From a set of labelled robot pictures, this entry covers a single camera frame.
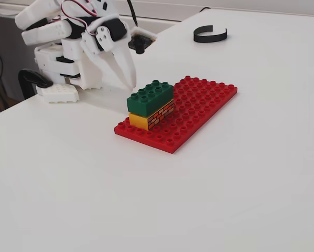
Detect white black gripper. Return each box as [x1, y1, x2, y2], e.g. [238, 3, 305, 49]
[69, 15, 138, 91]

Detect green lego brick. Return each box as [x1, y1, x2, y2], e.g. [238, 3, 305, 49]
[126, 80, 174, 117]

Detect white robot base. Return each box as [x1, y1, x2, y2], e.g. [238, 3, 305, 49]
[34, 43, 81, 104]

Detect red lego baseplate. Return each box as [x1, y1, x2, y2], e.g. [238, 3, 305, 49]
[114, 75, 239, 154]

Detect black table clamp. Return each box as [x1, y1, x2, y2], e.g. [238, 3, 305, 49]
[18, 68, 53, 101]

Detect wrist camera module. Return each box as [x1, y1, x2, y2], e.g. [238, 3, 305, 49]
[127, 28, 158, 55]

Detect red white servo wires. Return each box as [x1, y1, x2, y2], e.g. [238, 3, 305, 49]
[59, 0, 100, 36]

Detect yellow lego brick brick-wall print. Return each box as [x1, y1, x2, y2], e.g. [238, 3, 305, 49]
[128, 99, 175, 131]

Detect black camera cable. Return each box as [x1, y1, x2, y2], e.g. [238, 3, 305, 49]
[126, 0, 139, 28]

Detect black curved strap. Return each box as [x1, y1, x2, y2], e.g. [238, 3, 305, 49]
[193, 25, 228, 44]

